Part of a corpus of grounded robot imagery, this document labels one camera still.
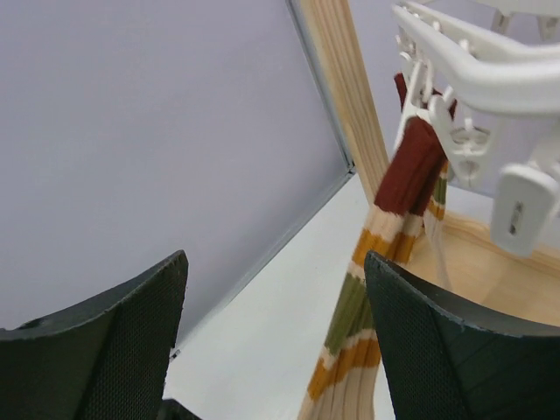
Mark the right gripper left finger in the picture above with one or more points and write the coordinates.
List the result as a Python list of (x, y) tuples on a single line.
[(104, 358)]

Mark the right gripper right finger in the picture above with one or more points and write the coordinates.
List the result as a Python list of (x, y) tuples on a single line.
[(446, 357)]

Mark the striped beige sock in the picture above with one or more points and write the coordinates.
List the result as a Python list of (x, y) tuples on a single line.
[(343, 382), (433, 210)]

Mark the white plastic clip hanger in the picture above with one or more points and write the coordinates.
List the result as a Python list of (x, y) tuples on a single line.
[(449, 60)]

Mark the wooden hanger rack frame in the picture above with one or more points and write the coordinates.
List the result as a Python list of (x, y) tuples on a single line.
[(524, 287)]

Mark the left aluminium frame post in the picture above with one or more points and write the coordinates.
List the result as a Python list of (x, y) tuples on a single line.
[(319, 76)]

